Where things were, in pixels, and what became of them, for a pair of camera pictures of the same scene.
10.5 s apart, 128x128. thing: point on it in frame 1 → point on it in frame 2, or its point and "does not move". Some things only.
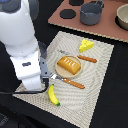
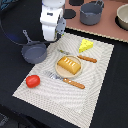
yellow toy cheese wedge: x=85 y=45 does not move
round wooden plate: x=65 y=73 does not move
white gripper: x=28 y=70 → x=53 y=23
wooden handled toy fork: x=54 y=76 does not move
